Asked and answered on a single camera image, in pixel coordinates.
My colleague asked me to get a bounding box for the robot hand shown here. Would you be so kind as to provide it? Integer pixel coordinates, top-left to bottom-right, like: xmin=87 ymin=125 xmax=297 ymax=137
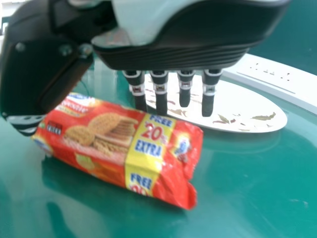
xmin=0 ymin=0 xmax=292 ymax=138

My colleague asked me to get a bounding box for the red biscuit packet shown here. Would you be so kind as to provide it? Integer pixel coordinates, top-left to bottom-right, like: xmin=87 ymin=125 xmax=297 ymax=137
xmin=31 ymin=92 xmax=204 ymax=211

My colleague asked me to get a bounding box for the plate with brown leaf pattern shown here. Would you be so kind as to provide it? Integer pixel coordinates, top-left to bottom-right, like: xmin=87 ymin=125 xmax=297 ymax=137
xmin=143 ymin=73 xmax=288 ymax=134

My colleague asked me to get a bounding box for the white socket strip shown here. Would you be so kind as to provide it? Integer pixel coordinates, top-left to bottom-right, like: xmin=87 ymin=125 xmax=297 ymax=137
xmin=222 ymin=53 xmax=317 ymax=116

